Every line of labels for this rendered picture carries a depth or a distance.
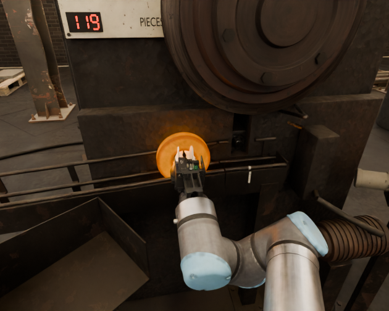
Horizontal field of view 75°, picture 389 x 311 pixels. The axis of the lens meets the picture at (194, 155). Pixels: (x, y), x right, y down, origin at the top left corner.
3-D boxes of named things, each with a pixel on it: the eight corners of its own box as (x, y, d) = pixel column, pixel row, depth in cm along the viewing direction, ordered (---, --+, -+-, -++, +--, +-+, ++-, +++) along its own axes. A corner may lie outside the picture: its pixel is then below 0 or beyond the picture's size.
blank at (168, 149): (152, 136, 72) (152, 141, 69) (205, 128, 74) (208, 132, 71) (161, 181, 80) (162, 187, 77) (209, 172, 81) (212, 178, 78)
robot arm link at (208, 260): (209, 295, 52) (172, 290, 47) (199, 239, 61) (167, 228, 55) (244, 278, 48) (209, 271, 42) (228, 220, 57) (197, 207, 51)
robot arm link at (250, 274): (285, 279, 55) (251, 271, 48) (243, 295, 60) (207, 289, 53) (271, 237, 61) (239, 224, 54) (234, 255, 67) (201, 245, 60)
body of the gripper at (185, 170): (202, 153, 64) (212, 191, 56) (200, 175, 70) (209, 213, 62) (172, 155, 63) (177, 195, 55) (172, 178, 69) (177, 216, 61)
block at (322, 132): (286, 184, 95) (299, 123, 83) (305, 181, 96) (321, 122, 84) (301, 202, 86) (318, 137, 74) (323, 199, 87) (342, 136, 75)
